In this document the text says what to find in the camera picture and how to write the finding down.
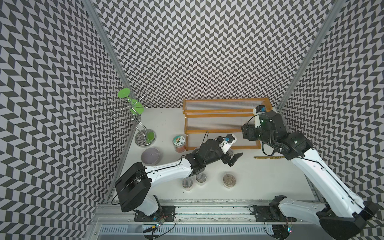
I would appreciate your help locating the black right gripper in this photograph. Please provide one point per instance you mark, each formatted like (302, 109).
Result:
(248, 131)

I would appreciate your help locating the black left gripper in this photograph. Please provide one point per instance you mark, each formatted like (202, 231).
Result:
(226, 160)

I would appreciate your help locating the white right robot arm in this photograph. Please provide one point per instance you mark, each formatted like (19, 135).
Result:
(344, 214)

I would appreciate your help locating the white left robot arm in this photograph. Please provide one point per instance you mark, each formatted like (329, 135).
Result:
(133, 186)

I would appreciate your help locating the front right seed container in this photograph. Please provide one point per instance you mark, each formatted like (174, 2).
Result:
(229, 181)

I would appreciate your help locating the orange three-tier wooden shelf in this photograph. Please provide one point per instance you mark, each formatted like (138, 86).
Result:
(218, 116)

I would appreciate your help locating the dark seed container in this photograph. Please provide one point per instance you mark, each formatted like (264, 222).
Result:
(201, 178)

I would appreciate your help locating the front left seed container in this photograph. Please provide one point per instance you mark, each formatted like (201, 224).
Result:
(187, 184)

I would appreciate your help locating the tall red illustrated-lid container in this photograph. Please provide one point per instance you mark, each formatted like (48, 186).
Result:
(179, 143)

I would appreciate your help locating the golden patterned knife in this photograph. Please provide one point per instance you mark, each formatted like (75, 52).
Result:
(268, 157)

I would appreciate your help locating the lilac bowl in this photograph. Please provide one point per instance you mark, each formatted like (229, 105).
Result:
(151, 156)

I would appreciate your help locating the chrome stand with green cups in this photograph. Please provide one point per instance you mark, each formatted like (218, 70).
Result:
(125, 107)

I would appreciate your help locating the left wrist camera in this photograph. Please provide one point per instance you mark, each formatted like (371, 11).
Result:
(225, 143)

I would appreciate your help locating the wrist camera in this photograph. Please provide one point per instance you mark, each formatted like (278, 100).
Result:
(259, 110)
(225, 143)

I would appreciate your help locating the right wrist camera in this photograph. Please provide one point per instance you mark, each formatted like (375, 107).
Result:
(259, 110)

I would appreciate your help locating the metal base rail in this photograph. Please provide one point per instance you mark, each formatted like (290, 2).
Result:
(199, 218)

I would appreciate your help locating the right metal corner post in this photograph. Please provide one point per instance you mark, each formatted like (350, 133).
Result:
(331, 16)

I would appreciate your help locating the metal corner post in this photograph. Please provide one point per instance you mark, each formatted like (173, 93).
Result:
(331, 16)
(96, 21)

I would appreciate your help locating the left metal corner post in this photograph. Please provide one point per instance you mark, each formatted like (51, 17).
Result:
(96, 21)

